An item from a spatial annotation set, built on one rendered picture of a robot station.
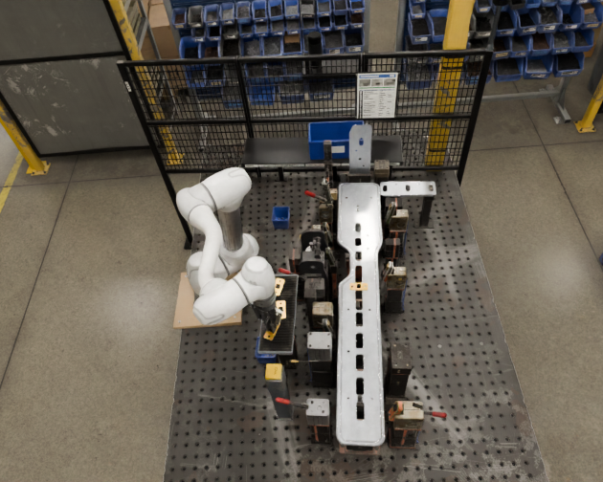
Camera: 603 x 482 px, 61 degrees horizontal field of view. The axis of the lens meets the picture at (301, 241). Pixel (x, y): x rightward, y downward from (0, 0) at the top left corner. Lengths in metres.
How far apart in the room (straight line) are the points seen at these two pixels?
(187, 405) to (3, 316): 2.00
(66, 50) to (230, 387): 2.71
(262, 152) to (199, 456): 1.62
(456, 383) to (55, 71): 3.44
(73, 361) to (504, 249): 3.04
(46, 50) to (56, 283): 1.66
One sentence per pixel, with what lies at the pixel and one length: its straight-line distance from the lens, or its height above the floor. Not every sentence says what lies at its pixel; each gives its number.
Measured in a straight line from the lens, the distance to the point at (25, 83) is 4.51.
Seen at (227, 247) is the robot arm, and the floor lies 1.02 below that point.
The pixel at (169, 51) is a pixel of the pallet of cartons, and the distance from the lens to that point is 5.07.
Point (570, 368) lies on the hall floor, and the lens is 3.58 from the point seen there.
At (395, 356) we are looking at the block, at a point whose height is 1.03.
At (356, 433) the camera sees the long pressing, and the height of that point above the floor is 1.00.
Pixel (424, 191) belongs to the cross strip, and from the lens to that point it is 2.80.
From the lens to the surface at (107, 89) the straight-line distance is 4.32.
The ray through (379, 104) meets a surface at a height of 1.24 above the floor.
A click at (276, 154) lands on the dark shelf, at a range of 2.97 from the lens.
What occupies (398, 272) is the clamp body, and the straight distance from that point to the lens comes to 2.41.
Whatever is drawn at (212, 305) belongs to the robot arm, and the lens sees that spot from 1.68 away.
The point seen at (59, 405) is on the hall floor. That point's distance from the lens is 3.67.
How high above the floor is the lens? 3.03
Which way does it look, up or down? 52 degrees down
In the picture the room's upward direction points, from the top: 7 degrees counter-clockwise
